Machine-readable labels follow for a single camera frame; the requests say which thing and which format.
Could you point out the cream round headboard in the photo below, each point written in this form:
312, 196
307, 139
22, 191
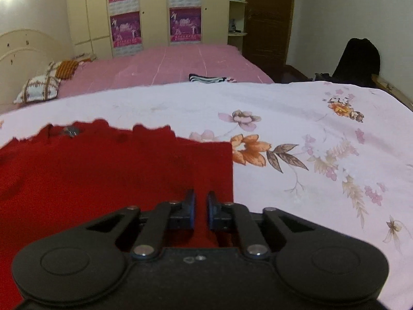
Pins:
25, 51

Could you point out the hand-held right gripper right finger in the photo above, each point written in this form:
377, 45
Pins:
211, 206

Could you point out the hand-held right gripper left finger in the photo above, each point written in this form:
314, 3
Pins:
192, 206

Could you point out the plain pink bedsheet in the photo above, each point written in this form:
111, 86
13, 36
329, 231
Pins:
177, 64

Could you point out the wooden footboard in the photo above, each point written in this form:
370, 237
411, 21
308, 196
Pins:
393, 90

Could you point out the floral pink bedsheet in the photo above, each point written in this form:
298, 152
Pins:
290, 119

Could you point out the brown wooden door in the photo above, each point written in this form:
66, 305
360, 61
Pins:
269, 22

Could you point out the black jacket on chair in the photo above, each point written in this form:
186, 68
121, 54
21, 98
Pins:
356, 61

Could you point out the black white striped cloth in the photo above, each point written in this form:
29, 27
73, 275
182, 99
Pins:
209, 78

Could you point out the small checked pillow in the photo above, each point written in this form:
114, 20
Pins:
53, 69

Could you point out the large checked pillow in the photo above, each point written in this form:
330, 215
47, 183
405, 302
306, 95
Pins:
37, 88

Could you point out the cream wardrobe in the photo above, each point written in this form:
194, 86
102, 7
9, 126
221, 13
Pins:
87, 13

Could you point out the red beaded sweater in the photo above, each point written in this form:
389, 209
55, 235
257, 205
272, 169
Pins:
96, 174

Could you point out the cream corner shelf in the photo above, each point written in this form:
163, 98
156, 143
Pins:
237, 6

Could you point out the orange striped pillow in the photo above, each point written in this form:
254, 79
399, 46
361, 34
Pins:
67, 68

